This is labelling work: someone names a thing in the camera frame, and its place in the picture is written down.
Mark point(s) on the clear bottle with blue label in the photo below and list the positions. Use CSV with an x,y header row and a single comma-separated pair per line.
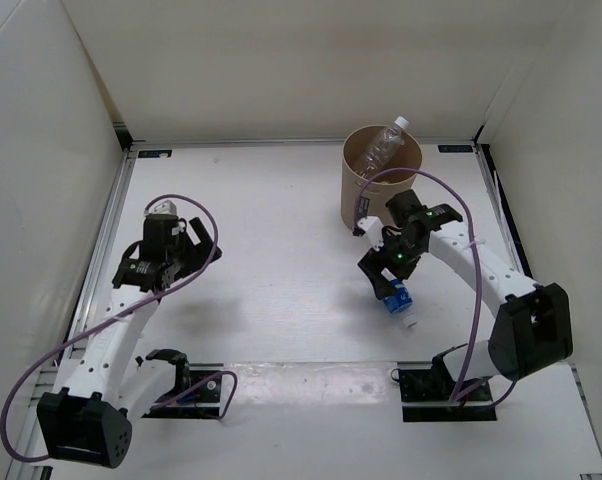
x,y
400,303

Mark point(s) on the aluminium table edge rail left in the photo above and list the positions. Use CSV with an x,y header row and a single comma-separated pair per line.
x,y
35,375

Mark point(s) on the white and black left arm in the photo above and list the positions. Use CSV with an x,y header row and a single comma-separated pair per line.
x,y
90,418

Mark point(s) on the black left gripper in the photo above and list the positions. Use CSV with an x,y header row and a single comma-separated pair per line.
x,y
200,252

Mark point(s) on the dark logo sticker left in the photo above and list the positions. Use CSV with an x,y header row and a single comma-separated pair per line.
x,y
154,154

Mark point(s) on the dark XDOF logo sticker right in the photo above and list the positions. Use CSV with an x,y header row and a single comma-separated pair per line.
x,y
455,148

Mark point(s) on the beige round waste bin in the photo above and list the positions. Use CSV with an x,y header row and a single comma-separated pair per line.
x,y
357,204

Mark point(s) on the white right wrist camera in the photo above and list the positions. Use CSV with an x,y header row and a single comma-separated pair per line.
x,y
370,227

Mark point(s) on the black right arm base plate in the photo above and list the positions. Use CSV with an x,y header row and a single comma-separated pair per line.
x,y
423,402

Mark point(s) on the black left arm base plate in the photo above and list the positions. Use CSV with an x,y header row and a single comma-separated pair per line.
x,y
202,404

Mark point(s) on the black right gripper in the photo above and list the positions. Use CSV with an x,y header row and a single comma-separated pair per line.
x,y
374,262

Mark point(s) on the clear plastic bottle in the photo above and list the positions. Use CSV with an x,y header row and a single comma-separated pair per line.
x,y
381,149

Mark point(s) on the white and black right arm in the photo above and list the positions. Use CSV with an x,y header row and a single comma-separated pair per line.
x,y
441,232

